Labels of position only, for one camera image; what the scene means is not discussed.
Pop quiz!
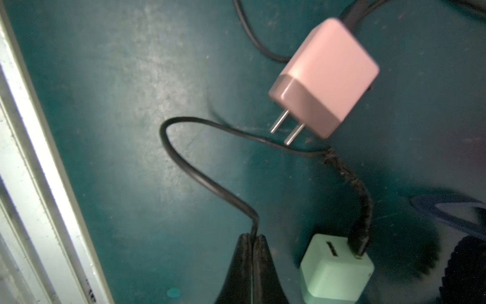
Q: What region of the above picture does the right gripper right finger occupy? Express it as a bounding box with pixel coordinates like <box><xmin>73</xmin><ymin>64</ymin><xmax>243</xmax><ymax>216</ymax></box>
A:
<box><xmin>253</xmin><ymin>234</ymin><xmax>289</xmax><ymax>304</ymax></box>

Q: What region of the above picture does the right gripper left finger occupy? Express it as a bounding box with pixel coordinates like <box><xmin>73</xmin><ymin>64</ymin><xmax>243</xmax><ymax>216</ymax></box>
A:
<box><xmin>215</xmin><ymin>234</ymin><xmax>253</xmax><ymax>304</ymax></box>

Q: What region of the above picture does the green usb power adapter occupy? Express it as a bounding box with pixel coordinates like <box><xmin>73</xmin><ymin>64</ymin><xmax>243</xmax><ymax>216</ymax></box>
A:
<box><xmin>299</xmin><ymin>234</ymin><xmax>375</xmax><ymax>304</ymax></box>

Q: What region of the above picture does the black blue fan cable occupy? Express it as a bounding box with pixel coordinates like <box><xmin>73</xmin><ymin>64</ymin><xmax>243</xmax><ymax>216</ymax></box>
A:
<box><xmin>159</xmin><ymin>116</ymin><xmax>375</xmax><ymax>258</ymax></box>

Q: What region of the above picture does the pink usb power adapter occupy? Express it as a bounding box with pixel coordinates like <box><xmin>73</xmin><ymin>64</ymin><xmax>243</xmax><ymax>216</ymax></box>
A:
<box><xmin>269</xmin><ymin>18</ymin><xmax>380</xmax><ymax>145</ymax></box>

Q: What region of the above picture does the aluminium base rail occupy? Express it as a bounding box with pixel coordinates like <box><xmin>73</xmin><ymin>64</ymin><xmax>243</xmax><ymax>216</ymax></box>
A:
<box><xmin>1</xmin><ymin>10</ymin><xmax>113</xmax><ymax>303</ymax></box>

